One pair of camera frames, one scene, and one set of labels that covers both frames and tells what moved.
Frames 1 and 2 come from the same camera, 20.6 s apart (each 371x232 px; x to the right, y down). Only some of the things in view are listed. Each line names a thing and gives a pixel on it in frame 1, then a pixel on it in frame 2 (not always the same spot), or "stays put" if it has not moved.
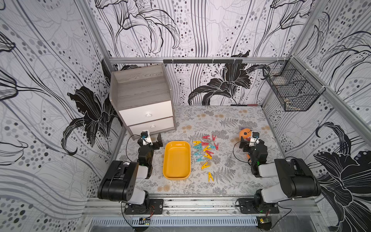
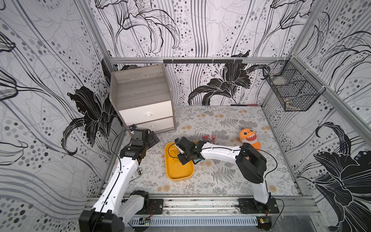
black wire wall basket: (296, 88) stays put
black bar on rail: (204, 61) stays put
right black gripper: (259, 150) → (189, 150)
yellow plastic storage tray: (177, 163) stays put
